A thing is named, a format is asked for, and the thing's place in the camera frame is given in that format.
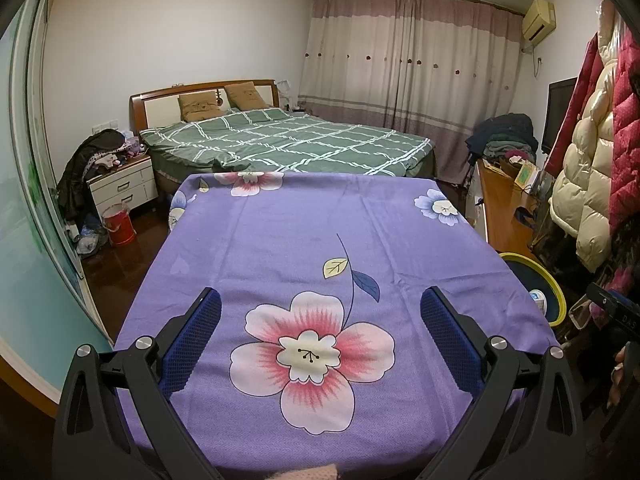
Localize red quilted jacket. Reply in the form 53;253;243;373
543;0;640;236

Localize right brown pillow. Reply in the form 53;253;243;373
224;81;269;112

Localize wall air conditioner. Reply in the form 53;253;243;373
522;0;556;46

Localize black clothes on cabinet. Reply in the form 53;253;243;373
56;128;125;226

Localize pile of dark clothes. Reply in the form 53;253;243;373
465;113;538;162

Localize purple floral table cloth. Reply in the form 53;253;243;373
116;174;555;478

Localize wooden desk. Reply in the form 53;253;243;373
476;162;539;261

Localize white bedside cabinet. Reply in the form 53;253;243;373
87;155;158;216

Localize brown pillow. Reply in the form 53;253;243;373
178;91;224;122
224;81;269;112

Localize cream puffer jacket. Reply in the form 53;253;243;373
549;0;622;273

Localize left brown pillow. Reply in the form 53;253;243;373
178;91;224;122

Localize painted wardrobe sliding door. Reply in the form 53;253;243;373
1;0;112;403

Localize pink striped curtain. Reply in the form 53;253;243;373
298;0;523;184

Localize wooden bed green quilt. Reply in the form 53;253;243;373
129;79;436;194

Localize red bucket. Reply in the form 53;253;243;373
101;203;136;247

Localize person's right hand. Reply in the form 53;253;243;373
606;344;629;408

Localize black television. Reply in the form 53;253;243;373
541;78;577;155

